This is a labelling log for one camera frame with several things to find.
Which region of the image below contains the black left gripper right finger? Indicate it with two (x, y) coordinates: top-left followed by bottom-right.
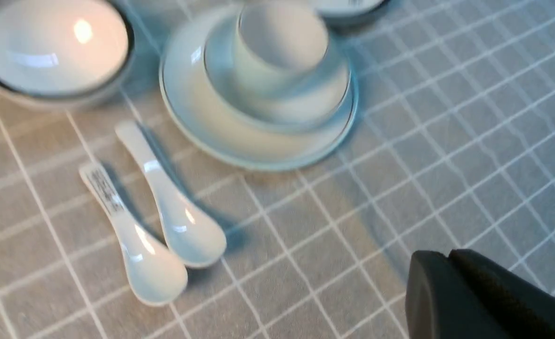
(449, 249), (555, 339)

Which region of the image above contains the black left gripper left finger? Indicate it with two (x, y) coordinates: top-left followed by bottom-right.
(405, 250), (510, 339)

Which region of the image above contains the thin-rimmed white bowl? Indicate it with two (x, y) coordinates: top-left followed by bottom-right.
(203, 16), (353, 133)

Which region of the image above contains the plain white spoon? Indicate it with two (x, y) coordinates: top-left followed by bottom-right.
(114, 121), (226, 269)

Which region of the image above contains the white spoon with label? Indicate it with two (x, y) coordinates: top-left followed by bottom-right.
(79, 162), (188, 307)

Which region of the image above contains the pale green cup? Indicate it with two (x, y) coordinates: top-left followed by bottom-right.
(233, 0), (329, 97)

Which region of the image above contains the grey checked tablecloth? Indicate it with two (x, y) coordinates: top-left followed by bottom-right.
(0, 0), (555, 339)

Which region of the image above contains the black-rimmed illustrated plate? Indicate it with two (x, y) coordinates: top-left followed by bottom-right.
(307, 0), (389, 25)

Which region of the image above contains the plain white plate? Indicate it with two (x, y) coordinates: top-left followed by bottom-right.
(159, 4), (359, 172)

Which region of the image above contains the black-rimmed white bowl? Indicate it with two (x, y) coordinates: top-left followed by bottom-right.
(0, 0), (136, 110)

